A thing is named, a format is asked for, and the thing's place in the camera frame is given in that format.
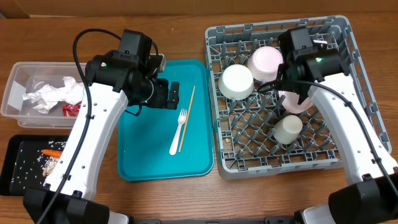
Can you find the cream bowl with nuts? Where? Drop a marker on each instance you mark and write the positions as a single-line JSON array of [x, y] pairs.
[[236, 82]]

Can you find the pink bowl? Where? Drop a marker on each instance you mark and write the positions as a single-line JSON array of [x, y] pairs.
[[264, 63]]

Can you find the white plastic fork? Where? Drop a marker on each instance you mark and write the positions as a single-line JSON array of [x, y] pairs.
[[181, 120]]

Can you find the white napkin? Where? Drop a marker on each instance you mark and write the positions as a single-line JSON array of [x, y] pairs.
[[72, 92], [46, 98]]

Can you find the orange carrot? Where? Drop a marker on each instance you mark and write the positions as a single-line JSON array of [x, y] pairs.
[[52, 153]]

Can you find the red snack wrapper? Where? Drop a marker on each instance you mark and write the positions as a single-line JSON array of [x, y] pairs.
[[71, 110]]

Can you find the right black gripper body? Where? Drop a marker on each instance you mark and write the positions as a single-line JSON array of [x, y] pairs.
[[288, 73]]

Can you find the nuts and rice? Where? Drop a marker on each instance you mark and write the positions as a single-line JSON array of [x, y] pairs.
[[32, 167]]

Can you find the clear plastic bin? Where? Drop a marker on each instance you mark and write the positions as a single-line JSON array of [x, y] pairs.
[[28, 77]]

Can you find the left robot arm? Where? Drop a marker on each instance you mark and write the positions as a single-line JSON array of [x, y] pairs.
[[124, 77]]

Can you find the grey dishwasher rack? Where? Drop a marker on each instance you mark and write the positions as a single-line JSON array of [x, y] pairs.
[[249, 123]]

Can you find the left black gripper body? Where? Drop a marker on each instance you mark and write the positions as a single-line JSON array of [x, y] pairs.
[[154, 94]]

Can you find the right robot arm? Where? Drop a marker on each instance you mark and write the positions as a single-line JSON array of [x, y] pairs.
[[371, 172]]

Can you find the white round plate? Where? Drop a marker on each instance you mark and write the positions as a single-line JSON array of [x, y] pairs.
[[290, 102]]

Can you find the teal plastic tray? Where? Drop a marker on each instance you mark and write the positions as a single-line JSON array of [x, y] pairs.
[[144, 141]]

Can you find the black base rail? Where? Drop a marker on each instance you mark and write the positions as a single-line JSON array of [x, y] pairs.
[[266, 220]]

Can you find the black plastic tray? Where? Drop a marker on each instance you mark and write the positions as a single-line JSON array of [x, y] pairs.
[[10, 158]]

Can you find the white paper cup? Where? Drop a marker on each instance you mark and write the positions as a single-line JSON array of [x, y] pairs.
[[288, 129]]

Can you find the wooden chopstick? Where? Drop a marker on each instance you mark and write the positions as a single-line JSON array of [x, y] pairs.
[[187, 118]]

